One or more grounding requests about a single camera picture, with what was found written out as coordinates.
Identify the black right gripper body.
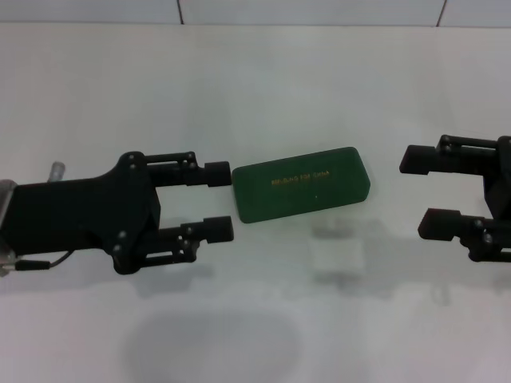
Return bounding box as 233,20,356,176
481,135,511,223

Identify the green glasses case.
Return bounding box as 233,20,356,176
231,146,372,225

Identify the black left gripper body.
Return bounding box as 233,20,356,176
0,150,163,276

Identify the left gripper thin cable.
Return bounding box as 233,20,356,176
0,250,81,274

